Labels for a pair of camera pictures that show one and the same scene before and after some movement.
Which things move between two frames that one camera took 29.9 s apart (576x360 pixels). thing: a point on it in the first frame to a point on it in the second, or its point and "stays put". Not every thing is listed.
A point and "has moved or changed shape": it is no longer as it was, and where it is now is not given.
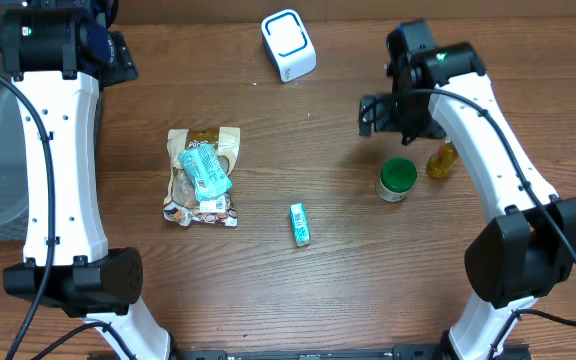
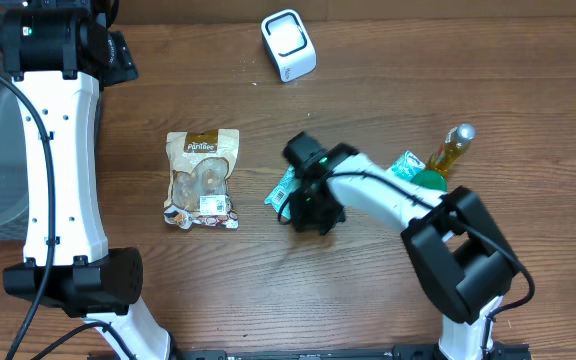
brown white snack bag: (182, 206) stays put
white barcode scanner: (289, 45) stays put
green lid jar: (398, 177) has moved or changed shape
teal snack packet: (205, 171) to (287, 186)
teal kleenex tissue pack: (301, 224) has moved or changed shape
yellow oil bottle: (439, 164) stays put
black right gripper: (374, 115) to (315, 215)
